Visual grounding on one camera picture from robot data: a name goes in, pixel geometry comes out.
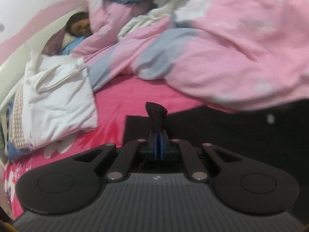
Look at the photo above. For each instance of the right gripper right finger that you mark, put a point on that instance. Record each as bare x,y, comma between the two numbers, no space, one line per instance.
182,152

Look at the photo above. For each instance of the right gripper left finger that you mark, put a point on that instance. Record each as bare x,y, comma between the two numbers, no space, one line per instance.
121,166

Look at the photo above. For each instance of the black Smile t-shirt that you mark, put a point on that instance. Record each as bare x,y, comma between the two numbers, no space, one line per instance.
277,136

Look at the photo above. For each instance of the pink floral bed sheet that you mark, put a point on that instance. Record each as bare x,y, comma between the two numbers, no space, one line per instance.
123,96

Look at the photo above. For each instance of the white tote bag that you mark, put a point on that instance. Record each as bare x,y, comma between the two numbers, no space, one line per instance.
57,99

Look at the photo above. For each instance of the beige knitted pillow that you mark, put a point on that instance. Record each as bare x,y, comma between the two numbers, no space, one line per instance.
17,146

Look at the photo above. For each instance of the light pink quilt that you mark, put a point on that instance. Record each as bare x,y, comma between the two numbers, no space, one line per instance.
240,54

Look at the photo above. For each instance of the sleeping person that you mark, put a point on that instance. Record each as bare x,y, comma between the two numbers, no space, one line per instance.
78,25

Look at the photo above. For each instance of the pink white headboard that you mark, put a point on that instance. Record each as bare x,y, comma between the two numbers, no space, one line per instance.
15,52

